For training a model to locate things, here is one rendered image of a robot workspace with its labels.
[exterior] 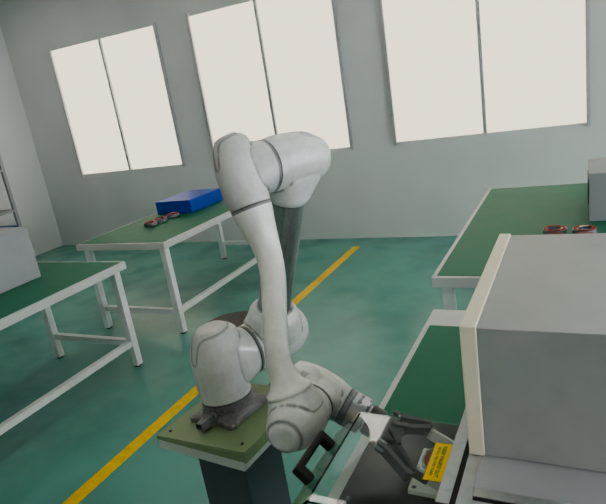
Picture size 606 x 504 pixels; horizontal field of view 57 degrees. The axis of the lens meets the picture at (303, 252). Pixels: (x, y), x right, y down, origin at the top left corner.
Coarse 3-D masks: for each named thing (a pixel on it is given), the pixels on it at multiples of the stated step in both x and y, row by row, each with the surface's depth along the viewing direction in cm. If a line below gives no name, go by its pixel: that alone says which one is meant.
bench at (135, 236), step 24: (192, 216) 485; (216, 216) 468; (96, 240) 450; (120, 240) 436; (144, 240) 422; (168, 240) 411; (240, 240) 605; (168, 264) 416; (96, 288) 457; (168, 288) 423; (216, 288) 470; (144, 312) 443; (168, 312) 431
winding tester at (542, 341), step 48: (528, 240) 107; (576, 240) 102; (480, 288) 87; (528, 288) 85; (576, 288) 82; (480, 336) 75; (528, 336) 72; (576, 336) 70; (480, 384) 78; (528, 384) 74; (576, 384) 72; (480, 432) 80; (528, 432) 77; (576, 432) 74
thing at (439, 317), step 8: (432, 312) 219; (440, 312) 218; (448, 312) 217; (456, 312) 216; (464, 312) 215; (432, 320) 212; (440, 320) 211; (448, 320) 210; (456, 320) 209; (424, 328) 207; (416, 344) 196; (408, 360) 186; (400, 368) 182; (400, 376) 177; (392, 384) 173; (392, 392) 168; (384, 400) 165
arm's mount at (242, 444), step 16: (256, 384) 182; (256, 416) 162; (176, 432) 163; (192, 432) 161; (208, 432) 159; (224, 432) 157; (240, 432) 155; (256, 432) 154; (192, 448) 156; (208, 448) 153; (224, 448) 149; (240, 448) 148; (256, 448) 150
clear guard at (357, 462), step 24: (360, 432) 99; (384, 432) 98; (408, 432) 97; (432, 432) 96; (456, 432) 95; (336, 456) 94; (360, 456) 93; (384, 456) 92; (408, 456) 91; (336, 480) 88; (360, 480) 87; (384, 480) 86; (408, 480) 85
